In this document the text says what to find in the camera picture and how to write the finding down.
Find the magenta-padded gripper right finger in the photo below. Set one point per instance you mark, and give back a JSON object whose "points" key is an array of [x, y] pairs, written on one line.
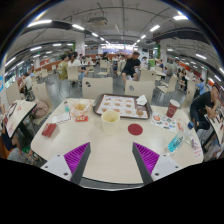
{"points": [[146, 157]]}

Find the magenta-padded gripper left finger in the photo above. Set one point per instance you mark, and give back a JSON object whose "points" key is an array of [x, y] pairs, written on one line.
{"points": [[77, 157]]}

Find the clear blue-capped water bottle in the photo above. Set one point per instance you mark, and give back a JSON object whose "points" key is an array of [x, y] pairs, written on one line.
{"points": [[176, 142]]}

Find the round red coaster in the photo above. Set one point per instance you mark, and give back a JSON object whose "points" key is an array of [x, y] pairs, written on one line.
{"points": [[135, 129]]}

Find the red sauce packet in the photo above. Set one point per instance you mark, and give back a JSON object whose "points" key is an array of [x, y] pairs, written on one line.
{"points": [[81, 118]]}

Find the white sticker sheet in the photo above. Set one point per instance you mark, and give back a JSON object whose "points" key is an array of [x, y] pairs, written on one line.
{"points": [[163, 122]]}

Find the red wallet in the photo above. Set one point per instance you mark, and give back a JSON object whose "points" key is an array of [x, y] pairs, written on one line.
{"points": [[49, 130]]}

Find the white paper card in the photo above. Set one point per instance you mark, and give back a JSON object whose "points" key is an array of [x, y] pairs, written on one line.
{"points": [[60, 117]]}

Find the small red snack packet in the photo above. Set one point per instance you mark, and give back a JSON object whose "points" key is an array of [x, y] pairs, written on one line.
{"points": [[179, 126]]}

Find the cream paper cup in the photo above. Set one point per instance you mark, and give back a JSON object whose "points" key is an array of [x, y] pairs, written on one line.
{"points": [[110, 122]]}

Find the clear plastic bag with fries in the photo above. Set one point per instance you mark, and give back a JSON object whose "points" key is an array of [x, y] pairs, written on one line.
{"points": [[80, 107]]}

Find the small teal bottle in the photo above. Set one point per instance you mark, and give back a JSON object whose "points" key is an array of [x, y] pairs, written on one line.
{"points": [[66, 107]]}

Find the pink printed flyer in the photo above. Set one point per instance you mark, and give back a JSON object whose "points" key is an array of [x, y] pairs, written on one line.
{"points": [[198, 151]]}

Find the red paper cup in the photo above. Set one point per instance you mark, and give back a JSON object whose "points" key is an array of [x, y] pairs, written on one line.
{"points": [[172, 109]]}

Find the crumpled white napkin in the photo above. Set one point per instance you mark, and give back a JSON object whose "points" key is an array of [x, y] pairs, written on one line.
{"points": [[142, 100]]}

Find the pink backpack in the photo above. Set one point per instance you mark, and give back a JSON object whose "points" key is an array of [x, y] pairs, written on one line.
{"points": [[41, 109]]}

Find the brown tray with paper liner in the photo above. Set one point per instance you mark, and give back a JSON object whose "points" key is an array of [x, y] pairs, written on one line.
{"points": [[116, 105]]}

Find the beige chair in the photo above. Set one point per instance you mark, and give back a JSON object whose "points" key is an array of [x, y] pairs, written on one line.
{"points": [[141, 90], [98, 88]]}

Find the beige dining table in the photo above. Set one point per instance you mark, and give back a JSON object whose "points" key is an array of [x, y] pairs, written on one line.
{"points": [[216, 128], [18, 115]]}

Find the person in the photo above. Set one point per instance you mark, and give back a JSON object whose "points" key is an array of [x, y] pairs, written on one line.
{"points": [[27, 82], [62, 68], [200, 86], [74, 62], [201, 105], [131, 65]]}

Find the group of beige chairs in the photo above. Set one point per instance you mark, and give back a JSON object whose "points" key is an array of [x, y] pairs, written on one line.
{"points": [[147, 76]]}

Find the ceiling air conditioner unit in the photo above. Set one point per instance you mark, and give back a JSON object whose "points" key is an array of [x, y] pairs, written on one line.
{"points": [[97, 21]]}

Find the group of ceiling lights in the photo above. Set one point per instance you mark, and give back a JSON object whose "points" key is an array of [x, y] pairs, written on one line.
{"points": [[40, 22]]}

